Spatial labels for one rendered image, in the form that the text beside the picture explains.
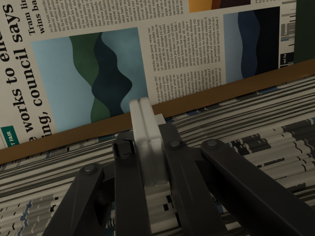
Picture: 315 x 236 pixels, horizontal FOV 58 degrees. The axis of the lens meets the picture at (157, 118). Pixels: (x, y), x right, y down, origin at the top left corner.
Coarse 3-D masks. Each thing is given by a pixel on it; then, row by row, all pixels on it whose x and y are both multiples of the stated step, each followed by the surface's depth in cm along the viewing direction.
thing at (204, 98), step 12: (312, 60) 31; (276, 72) 30; (288, 72) 29; (300, 72) 28; (312, 72) 28; (228, 84) 31; (240, 84) 30; (252, 84) 29; (264, 84) 28; (276, 84) 27; (192, 96) 30; (204, 96) 29; (216, 96) 28; (228, 96) 27; (192, 108) 27
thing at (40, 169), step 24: (72, 144) 27; (96, 144) 25; (0, 168) 26; (24, 168) 25; (48, 168) 23; (72, 168) 22; (0, 192) 22; (24, 192) 21; (48, 192) 20; (0, 216) 19; (24, 216) 19; (48, 216) 18
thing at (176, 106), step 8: (160, 104) 30; (168, 104) 30; (176, 104) 29; (184, 104) 29; (128, 112) 30; (160, 112) 28; (168, 112) 28; (176, 112) 27; (128, 120) 28; (128, 128) 27
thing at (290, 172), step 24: (240, 96) 28; (264, 96) 26; (288, 96) 24; (312, 96) 23; (216, 120) 24; (240, 120) 23; (264, 120) 21; (288, 120) 21; (312, 120) 21; (240, 144) 20; (264, 144) 20; (288, 144) 19; (312, 144) 18; (264, 168) 17; (288, 168) 17; (312, 168) 16; (312, 192) 15
